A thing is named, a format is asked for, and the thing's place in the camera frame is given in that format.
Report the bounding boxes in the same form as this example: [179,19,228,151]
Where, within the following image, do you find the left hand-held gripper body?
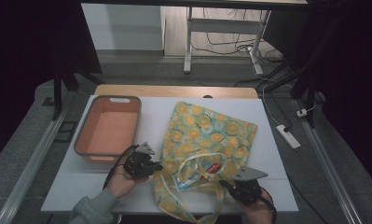
[122,142,159,180]

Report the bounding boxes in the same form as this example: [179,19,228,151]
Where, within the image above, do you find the white table cover sheet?
[40,95,299,216]

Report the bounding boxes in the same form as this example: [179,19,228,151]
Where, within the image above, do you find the black plugged cable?
[261,88,294,133]

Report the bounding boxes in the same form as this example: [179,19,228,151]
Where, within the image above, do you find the yellow floral cloth bag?
[153,101,258,224]

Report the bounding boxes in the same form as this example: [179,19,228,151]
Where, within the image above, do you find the dark curtain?
[308,0,372,191]
[0,0,103,169]

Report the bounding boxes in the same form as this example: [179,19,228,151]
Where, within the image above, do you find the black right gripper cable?
[260,186,280,224]

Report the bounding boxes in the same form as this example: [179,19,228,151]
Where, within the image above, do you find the black floor plate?
[53,120,78,144]

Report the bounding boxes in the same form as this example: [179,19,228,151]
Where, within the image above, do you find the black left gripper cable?
[103,144,139,190]

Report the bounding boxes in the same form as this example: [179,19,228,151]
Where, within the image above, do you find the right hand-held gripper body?
[227,165,269,207]

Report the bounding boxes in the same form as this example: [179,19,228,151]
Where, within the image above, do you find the person's right hand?
[234,188,276,224]

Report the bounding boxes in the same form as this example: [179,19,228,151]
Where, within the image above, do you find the white power strip cable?
[252,62,282,127]

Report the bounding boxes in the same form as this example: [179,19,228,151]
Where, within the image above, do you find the white power strip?
[275,124,301,150]

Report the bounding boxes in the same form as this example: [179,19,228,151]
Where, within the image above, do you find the black stand with cables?
[233,8,346,129]

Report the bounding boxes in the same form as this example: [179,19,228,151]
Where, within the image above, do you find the white desk frame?
[183,6,272,76]

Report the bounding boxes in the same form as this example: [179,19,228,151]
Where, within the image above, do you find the black tripod stand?
[51,55,104,121]

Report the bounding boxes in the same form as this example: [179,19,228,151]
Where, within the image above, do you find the aluminium floor rail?
[0,106,70,224]
[294,99,365,224]

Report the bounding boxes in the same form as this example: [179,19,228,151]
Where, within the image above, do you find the orange basin with grey rim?
[73,94,143,165]

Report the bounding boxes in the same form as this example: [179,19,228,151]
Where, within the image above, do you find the person's left hand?
[107,166,151,200]

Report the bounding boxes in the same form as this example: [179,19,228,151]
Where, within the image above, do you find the black cables under desk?
[191,7,284,64]

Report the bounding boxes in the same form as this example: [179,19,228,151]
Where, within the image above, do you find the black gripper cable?
[260,186,280,224]
[103,144,139,190]

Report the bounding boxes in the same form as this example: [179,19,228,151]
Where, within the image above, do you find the white red blue toothpaste tube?
[175,161,224,191]

